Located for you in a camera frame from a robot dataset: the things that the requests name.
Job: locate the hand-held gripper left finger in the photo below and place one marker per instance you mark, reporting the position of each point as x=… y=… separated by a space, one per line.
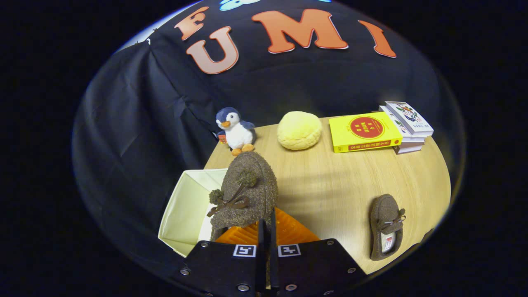
x=222 y=270

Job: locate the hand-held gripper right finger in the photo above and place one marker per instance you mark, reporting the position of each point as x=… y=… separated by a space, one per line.
x=313 y=266

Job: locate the beige fabric storage box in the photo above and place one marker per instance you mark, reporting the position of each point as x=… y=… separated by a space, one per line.
x=185 y=206

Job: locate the brown fuzzy shoe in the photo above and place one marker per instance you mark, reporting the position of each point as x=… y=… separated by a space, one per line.
x=258 y=194
x=381 y=214

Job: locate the yellow bread-shaped plush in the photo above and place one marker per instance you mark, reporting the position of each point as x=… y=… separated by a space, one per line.
x=299 y=130

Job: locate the penguin plush toy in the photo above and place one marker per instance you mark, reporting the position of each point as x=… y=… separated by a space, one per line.
x=239 y=134

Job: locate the yellow book with red circle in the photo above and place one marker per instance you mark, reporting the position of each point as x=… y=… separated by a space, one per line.
x=363 y=130

